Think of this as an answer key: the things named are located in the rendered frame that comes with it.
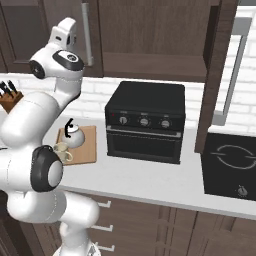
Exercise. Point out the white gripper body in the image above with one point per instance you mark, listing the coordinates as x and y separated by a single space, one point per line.
60 30

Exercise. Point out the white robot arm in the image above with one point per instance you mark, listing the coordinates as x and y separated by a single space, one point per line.
26 120

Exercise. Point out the wooden tray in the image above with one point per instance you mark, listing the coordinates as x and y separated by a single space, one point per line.
87 146

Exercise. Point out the beige mug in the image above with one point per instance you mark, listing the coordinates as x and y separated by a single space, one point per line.
62 150

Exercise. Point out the dark wooden base cabinet door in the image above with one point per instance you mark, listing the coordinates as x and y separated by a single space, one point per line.
178 233
230 236

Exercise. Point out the brown wooden knife block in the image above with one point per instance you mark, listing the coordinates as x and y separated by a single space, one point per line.
11 101

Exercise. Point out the black toaster oven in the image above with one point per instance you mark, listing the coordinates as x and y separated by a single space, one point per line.
146 100

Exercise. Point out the dark wooden drawer front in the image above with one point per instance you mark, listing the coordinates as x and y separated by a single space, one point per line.
133 208
133 250
133 230

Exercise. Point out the black hob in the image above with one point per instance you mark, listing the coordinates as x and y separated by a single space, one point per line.
230 160

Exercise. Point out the black hob knob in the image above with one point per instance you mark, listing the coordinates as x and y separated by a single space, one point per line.
242 190

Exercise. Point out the dark wooden wall cabinet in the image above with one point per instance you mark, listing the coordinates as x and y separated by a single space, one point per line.
153 36

